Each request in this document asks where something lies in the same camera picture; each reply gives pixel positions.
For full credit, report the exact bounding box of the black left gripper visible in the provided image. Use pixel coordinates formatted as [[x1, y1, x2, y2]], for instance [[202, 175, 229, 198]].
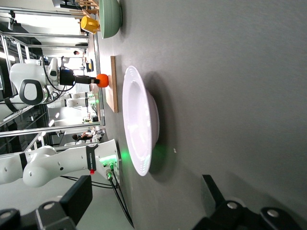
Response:
[[59, 69, 100, 86]]

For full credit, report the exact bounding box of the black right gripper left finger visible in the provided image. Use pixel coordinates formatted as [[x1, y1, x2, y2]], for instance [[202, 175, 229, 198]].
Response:
[[0, 174, 93, 230]]

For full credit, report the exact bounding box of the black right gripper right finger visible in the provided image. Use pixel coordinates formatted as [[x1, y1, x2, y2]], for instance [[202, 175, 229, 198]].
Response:
[[193, 174, 303, 230]]

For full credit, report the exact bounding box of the orange fruit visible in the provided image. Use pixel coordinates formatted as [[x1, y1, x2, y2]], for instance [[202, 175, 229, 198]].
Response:
[[96, 73, 109, 89]]

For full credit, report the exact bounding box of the white plate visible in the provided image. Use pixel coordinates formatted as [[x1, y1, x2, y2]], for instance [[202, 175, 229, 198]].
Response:
[[122, 65, 160, 177]]

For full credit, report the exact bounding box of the wooden cutting board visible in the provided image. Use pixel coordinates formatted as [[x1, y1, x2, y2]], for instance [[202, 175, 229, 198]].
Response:
[[105, 56, 119, 114]]

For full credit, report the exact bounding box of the yellow cup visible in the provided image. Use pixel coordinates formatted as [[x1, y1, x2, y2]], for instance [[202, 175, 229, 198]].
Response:
[[80, 15, 101, 35]]

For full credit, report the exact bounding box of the pale green bowl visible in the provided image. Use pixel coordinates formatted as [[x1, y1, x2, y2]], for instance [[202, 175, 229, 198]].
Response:
[[98, 0, 123, 39]]

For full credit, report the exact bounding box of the wooden peg rack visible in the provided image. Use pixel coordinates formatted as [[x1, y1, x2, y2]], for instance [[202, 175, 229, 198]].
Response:
[[69, 0, 100, 21]]

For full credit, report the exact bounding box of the thin black base cable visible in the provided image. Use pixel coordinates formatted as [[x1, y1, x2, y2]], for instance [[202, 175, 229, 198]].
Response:
[[59, 175, 118, 189]]

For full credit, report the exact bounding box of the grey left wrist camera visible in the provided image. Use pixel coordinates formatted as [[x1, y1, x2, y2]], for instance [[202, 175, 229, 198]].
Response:
[[47, 57, 59, 82]]

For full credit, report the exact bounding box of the aluminium frame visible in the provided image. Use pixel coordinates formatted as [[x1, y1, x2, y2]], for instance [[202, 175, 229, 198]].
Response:
[[0, 6, 106, 154]]

